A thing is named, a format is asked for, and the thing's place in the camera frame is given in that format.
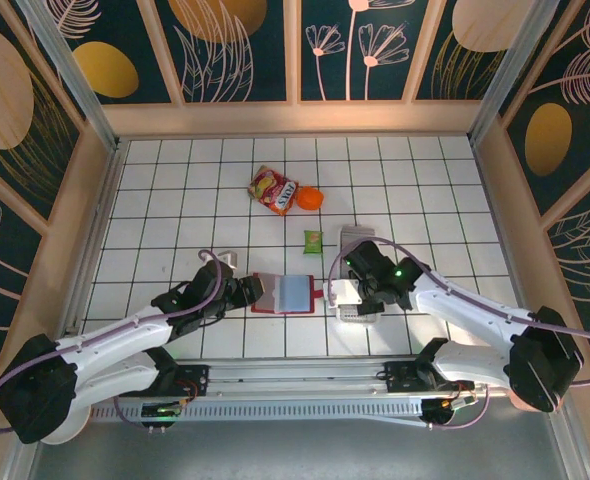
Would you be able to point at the red card holder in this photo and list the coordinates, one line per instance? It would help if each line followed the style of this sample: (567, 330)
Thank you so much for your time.
(270, 295)

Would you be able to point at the blue credit card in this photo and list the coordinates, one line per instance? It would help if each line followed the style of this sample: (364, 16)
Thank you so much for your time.
(295, 292)

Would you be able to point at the row of assorted cards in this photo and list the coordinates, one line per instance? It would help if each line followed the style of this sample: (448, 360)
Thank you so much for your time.
(357, 234)

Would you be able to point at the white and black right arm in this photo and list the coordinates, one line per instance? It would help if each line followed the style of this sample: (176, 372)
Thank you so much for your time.
(465, 312)

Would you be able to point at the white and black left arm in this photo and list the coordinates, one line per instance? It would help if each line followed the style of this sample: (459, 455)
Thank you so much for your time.
(125, 332)

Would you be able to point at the small green snack packet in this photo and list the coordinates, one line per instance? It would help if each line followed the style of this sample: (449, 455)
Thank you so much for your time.
(312, 242)

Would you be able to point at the red and yellow snack bag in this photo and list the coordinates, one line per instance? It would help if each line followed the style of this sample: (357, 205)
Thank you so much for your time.
(272, 192)

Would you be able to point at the orange fruit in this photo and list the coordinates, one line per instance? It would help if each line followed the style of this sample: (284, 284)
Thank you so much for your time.
(309, 198)

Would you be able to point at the black controller board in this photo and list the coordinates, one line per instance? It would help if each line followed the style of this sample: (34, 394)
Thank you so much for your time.
(160, 412)
(440, 412)

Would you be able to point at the panel with single flower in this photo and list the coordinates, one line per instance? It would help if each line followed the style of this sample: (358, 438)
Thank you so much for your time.
(0, 280)

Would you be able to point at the panel with oval and feathers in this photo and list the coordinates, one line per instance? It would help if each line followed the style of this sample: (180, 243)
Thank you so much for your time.
(550, 135)

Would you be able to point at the panel with leaf drawing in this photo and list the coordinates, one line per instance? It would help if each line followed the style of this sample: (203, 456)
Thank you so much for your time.
(215, 65)

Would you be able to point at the panel with flower drawings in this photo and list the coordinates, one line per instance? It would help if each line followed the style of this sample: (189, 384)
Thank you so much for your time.
(375, 50)

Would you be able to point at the panel with golden oval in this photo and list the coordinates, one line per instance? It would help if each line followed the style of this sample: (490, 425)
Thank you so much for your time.
(105, 70)

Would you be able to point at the panel with beige disc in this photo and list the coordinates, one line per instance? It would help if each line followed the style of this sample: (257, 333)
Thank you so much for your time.
(5, 90)
(475, 30)

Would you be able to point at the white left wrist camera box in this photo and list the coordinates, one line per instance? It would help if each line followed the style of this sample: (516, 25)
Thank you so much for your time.
(227, 258)

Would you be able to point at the aluminium mounting rail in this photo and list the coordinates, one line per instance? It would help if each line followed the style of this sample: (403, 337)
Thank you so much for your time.
(295, 375)

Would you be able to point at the aluminium frame side rail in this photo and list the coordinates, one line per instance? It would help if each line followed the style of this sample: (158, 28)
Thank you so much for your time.
(495, 200)
(104, 200)

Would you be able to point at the aluminium frame post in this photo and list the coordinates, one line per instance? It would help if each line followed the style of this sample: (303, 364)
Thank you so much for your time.
(70, 75)
(510, 70)

